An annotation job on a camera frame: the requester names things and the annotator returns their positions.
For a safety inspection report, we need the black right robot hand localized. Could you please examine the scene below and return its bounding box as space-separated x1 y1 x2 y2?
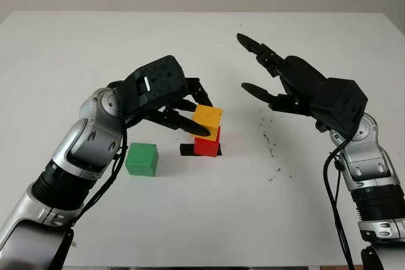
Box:
236 32 329 118

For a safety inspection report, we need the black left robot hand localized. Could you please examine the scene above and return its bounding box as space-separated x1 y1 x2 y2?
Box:
147 77 213 138

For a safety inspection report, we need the yellow wooden block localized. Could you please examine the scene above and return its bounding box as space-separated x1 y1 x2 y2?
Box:
192 104 223 143

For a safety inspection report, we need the red wooden block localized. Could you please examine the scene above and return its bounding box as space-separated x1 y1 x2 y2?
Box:
194 126 221 158

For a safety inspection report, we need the green wooden block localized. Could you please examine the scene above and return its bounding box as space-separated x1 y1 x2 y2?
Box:
125 142 159 177

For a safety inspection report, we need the black tape strip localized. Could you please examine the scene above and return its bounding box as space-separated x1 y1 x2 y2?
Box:
179 144 223 158

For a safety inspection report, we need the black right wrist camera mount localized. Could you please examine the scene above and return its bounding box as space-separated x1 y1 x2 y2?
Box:
309 77 369 140

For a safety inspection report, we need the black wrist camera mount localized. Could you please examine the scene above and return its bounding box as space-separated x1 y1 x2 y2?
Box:
113 55 187 123
309 77 369 140

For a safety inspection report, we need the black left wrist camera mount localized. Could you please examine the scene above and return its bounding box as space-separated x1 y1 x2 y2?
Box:
113 55 187 123

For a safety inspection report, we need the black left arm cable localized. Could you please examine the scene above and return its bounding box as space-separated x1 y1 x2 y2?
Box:
53 121 128 270

